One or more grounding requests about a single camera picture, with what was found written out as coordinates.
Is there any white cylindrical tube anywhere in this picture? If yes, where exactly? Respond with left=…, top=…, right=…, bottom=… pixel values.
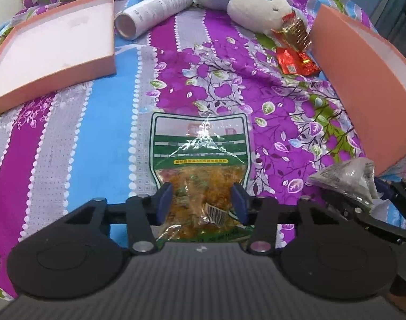
left=114, top=0, right=194, bottom=41

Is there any pink cardboard box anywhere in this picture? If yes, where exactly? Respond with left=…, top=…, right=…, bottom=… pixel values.
left=311, top=4, right=406, bottom=177

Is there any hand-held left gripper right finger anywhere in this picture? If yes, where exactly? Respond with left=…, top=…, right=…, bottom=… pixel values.
left=230, top=183, right=348, bottom=255

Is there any red gold striped snack packet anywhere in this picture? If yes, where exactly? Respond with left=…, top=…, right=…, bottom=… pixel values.
left=271, top=10, right=313, bottom=52

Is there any red gold candy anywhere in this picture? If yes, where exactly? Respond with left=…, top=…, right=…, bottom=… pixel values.
left=298, top=51, right=321, bottom=77

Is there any clear plastic wrapper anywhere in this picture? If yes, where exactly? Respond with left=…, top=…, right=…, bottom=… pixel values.
left=308, top=158, right=379, bottom=207

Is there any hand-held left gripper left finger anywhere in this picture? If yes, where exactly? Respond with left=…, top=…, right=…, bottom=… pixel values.
left=61, top=182, right=174, bottom=255

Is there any small red snack packet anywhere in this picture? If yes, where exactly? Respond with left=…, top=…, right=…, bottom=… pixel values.
left=276, top=47, right=302, bottom=74

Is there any green white snack packet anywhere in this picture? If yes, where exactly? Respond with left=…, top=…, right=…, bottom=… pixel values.
left=150, top=113, right=252, bottom=244

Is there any white blue plush toy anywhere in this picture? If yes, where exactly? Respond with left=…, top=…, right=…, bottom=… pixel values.
left=193, top=0, right=295, bottom=35

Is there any purple floral bed blanket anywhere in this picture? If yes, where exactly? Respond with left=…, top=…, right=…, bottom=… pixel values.
left=0, top=0, right=406, bottom=301

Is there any pink box lid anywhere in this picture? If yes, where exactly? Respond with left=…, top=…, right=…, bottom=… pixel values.
left=0, top=0, right=117, bottom=117

